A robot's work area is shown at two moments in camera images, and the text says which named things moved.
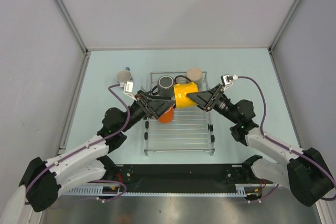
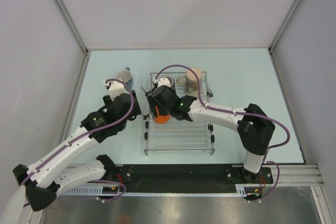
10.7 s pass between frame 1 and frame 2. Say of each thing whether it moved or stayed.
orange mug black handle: stayed
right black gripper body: moved
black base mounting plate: stayed
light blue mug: stayed
